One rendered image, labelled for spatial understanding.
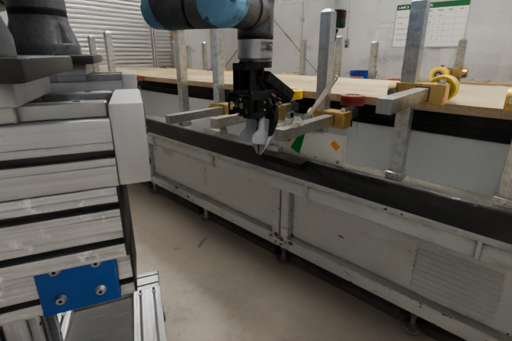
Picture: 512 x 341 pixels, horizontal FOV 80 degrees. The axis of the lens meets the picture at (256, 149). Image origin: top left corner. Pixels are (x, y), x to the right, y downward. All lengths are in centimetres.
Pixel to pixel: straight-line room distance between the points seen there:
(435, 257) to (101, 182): 115
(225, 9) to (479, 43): 767
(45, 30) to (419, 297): 143
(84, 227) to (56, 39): 55
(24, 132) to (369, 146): 105
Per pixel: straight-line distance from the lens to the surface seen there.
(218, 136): 133
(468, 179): 114
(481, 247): 101
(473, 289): 134
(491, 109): 106
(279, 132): 77
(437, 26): 816
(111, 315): 125
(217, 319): 144
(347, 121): 98
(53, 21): 87
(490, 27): 807
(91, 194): 37
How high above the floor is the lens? 104
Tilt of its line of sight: 17 degrees down
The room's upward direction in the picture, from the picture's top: straight up
